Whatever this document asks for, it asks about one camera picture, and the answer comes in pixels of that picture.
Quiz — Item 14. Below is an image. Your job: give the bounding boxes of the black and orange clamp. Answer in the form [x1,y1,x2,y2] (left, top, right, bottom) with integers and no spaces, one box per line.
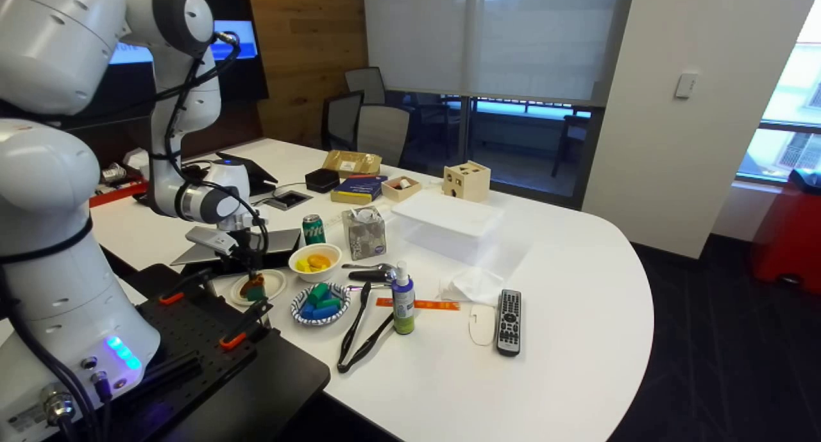
[219,298,274,352]
[158,268,214,305]

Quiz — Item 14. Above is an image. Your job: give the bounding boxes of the small wooden tray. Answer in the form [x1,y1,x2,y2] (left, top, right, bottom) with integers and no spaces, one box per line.
[380,175,423,203]

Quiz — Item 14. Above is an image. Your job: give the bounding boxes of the group of office chairs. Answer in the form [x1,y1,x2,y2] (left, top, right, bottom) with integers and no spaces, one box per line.
[320,66,412,168]

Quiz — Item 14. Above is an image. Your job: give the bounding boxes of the flat white oval piece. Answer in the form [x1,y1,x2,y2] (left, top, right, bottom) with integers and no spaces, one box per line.
[468,303,498,347]

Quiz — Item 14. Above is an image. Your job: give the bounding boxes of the blue and yellow book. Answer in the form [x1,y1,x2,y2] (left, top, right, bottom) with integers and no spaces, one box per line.
[330,174,389,205]

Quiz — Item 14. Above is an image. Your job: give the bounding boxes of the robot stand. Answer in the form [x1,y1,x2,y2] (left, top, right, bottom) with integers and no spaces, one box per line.
[0,263,332,442]

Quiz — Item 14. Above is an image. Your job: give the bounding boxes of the window with roller blind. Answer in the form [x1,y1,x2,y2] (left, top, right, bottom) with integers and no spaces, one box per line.
[362,0,637,210]

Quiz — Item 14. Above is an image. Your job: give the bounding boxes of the black touch panel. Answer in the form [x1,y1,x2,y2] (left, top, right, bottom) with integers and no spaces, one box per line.
[214,150,279,197]

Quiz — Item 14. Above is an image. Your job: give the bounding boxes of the purple and green spray bottle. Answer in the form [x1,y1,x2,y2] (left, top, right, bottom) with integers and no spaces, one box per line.
[391,261,416,336]

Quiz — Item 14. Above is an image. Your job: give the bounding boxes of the white bowl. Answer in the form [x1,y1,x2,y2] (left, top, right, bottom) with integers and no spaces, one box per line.
[288,243,343,284]

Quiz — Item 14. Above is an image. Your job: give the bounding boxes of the green block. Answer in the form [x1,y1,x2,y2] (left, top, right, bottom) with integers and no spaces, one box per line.
[307,283,342,309]

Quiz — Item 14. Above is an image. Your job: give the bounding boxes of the orange strip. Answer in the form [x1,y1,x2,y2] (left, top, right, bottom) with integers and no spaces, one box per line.
[375,297,461,312]

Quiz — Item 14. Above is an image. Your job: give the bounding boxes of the grey laptop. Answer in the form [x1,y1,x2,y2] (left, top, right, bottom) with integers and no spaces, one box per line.
[171,226,303,271]

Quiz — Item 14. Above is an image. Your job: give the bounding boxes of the dark chair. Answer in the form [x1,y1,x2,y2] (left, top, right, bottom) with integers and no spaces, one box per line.
[550,110,592,180]

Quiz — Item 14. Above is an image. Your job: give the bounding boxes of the patterned tissue box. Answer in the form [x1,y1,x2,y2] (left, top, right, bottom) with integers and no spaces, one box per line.
[341,206,388,261]

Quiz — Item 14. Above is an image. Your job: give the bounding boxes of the white paper towel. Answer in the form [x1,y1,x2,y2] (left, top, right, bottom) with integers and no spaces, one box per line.
[439,266,509,305]

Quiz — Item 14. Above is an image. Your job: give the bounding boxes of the red tray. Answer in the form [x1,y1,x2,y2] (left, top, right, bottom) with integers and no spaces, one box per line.
[89,180,149,209]

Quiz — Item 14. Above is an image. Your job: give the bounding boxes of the wall screen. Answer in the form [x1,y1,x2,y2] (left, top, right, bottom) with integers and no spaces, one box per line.
[63,0,271,133]

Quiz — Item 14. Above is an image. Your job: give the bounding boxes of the grey remote control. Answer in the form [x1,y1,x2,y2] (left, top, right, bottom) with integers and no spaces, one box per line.
[495,289,523,357]

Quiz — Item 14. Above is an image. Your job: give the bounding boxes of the small white paper plate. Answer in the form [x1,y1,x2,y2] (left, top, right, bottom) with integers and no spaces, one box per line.
[229,269,288,307]

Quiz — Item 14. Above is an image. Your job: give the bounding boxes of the blue patterned paper bowl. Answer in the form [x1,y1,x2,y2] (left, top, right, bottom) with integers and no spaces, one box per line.
[291,283,352,328]

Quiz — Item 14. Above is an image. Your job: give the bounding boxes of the wooden shape sorter box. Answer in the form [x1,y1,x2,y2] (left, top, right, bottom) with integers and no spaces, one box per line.
[442,160,492,204]

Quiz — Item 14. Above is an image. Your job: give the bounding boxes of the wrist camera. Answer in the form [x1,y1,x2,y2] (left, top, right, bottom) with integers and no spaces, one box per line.
[185,226,238,257]

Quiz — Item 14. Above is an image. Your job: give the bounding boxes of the black tongs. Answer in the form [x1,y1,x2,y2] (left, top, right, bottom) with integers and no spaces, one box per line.
[337,281,396,375]

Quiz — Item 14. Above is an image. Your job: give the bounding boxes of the small black box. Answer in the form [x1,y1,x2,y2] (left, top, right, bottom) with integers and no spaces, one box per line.
[304,168,341,194]

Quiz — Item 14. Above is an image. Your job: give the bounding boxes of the red bin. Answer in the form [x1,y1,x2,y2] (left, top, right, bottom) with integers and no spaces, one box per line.
[751,168,821,296]

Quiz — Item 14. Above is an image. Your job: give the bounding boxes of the brown and green toy food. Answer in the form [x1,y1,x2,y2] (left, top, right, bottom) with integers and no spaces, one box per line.
[239,273,267,302]

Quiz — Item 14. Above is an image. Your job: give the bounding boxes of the tan flat package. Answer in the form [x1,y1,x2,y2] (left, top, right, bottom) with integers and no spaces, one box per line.
[320,149,384,178]

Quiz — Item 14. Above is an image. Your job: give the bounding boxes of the green soda can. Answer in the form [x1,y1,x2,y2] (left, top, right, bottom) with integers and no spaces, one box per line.
[302,214,327,246]

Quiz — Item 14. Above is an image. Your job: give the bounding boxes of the table power socket plate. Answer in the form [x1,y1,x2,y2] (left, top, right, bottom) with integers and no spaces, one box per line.
[262,189,314,212]

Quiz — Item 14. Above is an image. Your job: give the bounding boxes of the bright window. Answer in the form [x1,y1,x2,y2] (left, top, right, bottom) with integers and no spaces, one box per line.
[736,0,821,185]

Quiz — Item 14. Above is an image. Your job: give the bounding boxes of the clear plastic container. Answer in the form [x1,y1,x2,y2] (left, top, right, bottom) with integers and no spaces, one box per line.
[391,190,509,267]

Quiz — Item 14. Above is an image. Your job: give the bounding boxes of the blue block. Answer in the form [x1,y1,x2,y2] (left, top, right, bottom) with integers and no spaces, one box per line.
[300,300,341,321]

